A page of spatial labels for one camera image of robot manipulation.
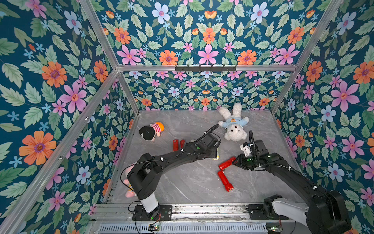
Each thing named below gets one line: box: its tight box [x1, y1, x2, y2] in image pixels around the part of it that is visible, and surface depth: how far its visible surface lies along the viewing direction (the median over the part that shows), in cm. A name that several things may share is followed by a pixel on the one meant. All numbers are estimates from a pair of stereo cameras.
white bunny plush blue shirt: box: [217, 102, 249, 141], surface depth 103 cm
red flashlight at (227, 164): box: [218, 156, 237, 171], surface depth 90 cm
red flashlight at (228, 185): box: [217, 170, 234, 192], surface depth 84 cm
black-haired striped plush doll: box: [138, 121, 166, 142], surface depth 102 cm
